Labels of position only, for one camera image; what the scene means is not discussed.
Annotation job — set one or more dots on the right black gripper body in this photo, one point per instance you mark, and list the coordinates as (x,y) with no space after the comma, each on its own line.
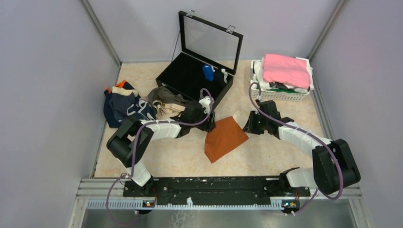
(257,124)

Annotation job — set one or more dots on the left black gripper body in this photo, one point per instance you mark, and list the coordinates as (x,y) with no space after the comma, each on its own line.
(206,126)

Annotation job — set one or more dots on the orange underwear white waistband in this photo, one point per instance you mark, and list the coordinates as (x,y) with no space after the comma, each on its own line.
(227,135)

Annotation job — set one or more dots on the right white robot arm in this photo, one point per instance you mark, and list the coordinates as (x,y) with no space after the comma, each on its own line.
(333,165)

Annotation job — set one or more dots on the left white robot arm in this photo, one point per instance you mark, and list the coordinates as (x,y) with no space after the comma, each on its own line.
(129,143)

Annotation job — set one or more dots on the olive beige underwear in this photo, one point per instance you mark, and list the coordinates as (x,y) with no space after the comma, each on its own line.
(166,103)

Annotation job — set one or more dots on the black white rolled underwear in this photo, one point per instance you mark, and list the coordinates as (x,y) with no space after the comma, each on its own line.
(220,76)

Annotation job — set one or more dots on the blue rolled underwear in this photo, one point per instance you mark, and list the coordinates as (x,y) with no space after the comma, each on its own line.
(208,72)

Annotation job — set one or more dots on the white plastic basket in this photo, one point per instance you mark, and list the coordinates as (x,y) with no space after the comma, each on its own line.
(264,92)

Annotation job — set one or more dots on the white clothes in basket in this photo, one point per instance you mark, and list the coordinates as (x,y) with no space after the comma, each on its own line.
(283,73)

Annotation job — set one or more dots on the pink folded cloth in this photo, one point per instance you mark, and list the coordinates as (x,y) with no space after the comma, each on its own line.
(291,71)

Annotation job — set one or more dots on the black box glass lid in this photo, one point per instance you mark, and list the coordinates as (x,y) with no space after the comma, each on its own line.
(202,42)

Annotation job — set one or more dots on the navy blue clothes pile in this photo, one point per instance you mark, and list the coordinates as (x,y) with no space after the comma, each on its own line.
(123,101)

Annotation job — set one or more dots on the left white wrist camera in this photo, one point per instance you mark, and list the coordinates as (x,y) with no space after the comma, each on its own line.
(206,103)

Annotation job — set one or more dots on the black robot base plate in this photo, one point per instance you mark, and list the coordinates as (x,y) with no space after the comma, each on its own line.
(213,191)

